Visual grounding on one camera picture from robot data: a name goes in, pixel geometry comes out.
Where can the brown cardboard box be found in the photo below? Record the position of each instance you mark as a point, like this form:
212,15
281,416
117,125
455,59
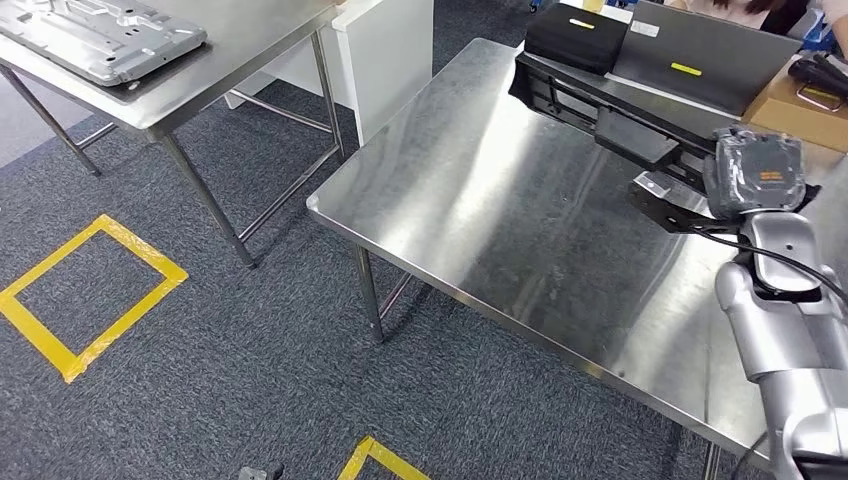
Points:
782,119

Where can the black case with yellow label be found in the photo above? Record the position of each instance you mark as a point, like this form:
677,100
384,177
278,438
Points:
570,43

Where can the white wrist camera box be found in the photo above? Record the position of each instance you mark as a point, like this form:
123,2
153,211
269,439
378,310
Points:
669,189

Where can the person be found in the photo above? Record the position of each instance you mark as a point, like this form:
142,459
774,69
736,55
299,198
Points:
729,10

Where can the grey panel with yellow label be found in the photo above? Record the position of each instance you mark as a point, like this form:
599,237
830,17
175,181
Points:
729,46

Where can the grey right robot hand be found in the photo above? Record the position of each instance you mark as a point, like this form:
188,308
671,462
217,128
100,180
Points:
755,172

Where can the yellow floor tape square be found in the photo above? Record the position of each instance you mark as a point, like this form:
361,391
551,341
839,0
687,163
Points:
371,454
40,338

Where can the pink rimmed rectangular frame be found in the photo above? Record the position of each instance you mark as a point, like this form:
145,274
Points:
805,99

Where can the stainless steel workbench table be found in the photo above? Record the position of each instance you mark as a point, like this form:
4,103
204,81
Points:
530,232

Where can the black hand tool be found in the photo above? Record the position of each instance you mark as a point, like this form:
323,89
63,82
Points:
821,73

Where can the long black plastic part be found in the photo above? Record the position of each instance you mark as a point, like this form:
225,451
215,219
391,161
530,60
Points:
629,136

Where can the grey sheet metal panel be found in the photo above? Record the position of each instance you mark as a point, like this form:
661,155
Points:
99,40

